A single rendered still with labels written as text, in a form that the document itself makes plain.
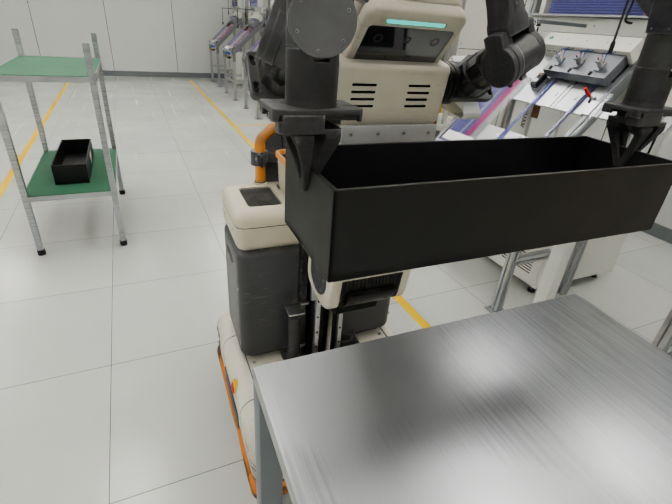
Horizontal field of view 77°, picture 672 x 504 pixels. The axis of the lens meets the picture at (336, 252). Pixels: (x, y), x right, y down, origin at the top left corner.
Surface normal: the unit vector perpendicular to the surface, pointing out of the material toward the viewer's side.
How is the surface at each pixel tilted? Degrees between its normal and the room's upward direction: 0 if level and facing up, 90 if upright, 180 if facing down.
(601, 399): 0
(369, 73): 98
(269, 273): 90
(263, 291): 90
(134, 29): 90
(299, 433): 0
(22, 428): 0
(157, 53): 90
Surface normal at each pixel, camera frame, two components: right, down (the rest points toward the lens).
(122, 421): 0.07, -0.87
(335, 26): 0.11, 0.47
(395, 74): 0.37, 0.59
